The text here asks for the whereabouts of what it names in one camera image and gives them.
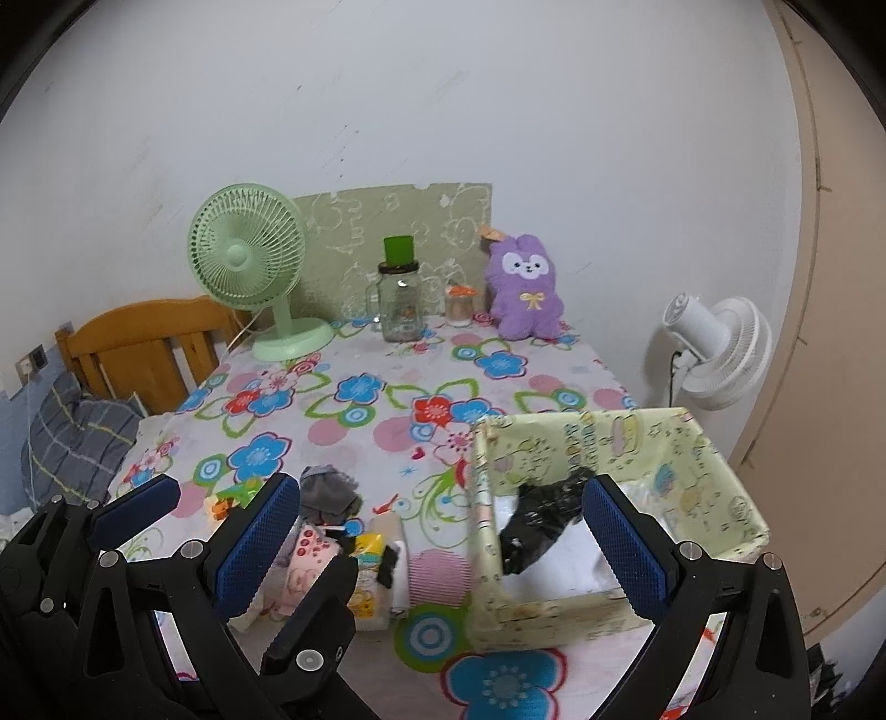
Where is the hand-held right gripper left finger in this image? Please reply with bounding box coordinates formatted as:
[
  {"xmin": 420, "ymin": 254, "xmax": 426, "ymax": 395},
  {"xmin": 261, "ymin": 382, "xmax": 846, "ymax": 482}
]
[{"xmin": 73, "ymin": 472, "xmax": 302, "ymax": 700}]

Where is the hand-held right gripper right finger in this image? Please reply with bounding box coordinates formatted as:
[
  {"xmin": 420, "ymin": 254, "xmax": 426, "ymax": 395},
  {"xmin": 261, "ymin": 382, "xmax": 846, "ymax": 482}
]
[{"xmin": 581, "ymin": 474, "xmax": 811, "ymax": 720}]

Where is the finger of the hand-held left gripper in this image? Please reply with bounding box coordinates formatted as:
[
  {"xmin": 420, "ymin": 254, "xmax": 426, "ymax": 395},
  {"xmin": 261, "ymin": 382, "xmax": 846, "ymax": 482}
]
[
  {"xmin": 0, "ymin": 474, "xmax": 182, "ymax": 624},
  {"xmin": 259, "ymin": 552, "xmax": 359, "ymax": 683}
]

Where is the green yellow tissue pack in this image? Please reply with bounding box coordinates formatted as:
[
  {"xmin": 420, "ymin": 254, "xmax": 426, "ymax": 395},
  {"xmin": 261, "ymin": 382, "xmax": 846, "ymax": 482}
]
[{"xmin": 342, "ymin": 512, "xmax": 411, "ymax": 632}]

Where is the dark grey cloth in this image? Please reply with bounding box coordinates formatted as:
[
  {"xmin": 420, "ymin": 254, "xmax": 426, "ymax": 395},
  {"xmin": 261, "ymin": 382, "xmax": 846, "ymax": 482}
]
[{"xmin": 299, "ymin": 465, "xmax": 362, "ymax": 527}]

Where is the yellow patterned storage box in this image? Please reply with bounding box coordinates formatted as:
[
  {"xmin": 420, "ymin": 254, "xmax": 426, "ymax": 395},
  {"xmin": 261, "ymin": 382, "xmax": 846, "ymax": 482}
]
[{"xmin": 467, "ymin": 407, "xmax": 771, "ymax": 652}]

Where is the pink patterned cloth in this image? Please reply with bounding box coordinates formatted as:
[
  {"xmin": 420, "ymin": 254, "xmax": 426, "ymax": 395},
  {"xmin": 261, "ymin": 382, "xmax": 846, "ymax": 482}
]
[{"xmin": 273, "ymin": 522, "xmax": 347, "ymax": 620}]

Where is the black plastic bag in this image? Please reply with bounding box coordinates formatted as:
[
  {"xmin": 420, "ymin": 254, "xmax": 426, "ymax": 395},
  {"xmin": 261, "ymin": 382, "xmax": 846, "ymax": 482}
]
[{"xmin": 497, "ymin": 467, "xmax": 596, "ymax": 577}]

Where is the grey plaid pillow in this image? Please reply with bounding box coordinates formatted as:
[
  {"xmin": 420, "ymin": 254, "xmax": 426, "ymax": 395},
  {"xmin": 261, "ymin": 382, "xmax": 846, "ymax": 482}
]
[{"xmin": 20, "ymin": 374, "xmax": 143, "ymax": 503}]

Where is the wooden bed headboard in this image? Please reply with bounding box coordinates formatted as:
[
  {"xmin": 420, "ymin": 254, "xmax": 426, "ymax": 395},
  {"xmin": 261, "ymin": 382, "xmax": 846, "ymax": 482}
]
[{"xmin": 55, "ymin": 295, "xmax": 254, "ymax": 416}]

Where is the floral tablecloth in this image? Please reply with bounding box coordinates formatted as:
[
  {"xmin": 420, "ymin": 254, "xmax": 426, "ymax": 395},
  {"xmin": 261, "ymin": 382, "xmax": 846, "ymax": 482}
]
[{"xmin": 104, "ymin": 311, "xmax": 735, "ymax": 720}]

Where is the white desk fan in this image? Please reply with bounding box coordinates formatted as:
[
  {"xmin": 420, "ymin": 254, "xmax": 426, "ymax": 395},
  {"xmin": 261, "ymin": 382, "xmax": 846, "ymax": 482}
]
[{"xmin": 643, "ymin": 292, "xmax": 775, "ymax": 413}]

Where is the purple plush bunny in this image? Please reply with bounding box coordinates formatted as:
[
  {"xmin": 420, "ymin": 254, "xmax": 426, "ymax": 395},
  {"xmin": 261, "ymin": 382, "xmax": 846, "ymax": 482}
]
[{"xmin": 482, "ymin": 233, "xmax": 565, "ymax": 342}]

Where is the glass jar mug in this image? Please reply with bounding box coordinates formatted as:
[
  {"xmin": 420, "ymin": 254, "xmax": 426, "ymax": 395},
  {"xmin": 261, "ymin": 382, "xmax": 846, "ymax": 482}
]
[{"xmin": 365, "ymin": 261, "xmax": 425, "ymax": 343}]

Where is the green desk fan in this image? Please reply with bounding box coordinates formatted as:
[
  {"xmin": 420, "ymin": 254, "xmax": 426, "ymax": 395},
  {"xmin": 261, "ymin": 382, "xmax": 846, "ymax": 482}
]
[{"xmin": 188, "ymin": 183, "xmax": 337, "ymax": 362}]

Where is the small glass with cotton swabs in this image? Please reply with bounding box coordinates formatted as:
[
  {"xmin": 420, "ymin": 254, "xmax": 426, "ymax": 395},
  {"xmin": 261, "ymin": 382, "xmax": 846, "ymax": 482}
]
[{"xmin": 444, "ymin": 284, "xmax": 477, "ymax": 328}]

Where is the beige door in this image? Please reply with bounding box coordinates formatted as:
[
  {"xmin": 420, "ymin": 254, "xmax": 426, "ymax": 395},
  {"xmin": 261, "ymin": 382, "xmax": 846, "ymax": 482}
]
[{"xmin": 734, "ymin": 0, "xmax": 886, "ymax": 624}]

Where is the green patterned cardboard sheet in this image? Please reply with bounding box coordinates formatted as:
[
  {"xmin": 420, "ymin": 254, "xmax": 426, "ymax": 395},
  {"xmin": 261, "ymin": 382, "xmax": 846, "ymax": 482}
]
[{"xmin": 291, "ymin": 182, "xmax": 494, "ymax": 326}]

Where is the white fan power cable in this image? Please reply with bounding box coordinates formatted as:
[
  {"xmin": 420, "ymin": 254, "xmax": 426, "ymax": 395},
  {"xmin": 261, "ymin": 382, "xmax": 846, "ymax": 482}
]
[{"xmin": 220, "ymin": 308, "xmax": 274, "ymax": 361}]

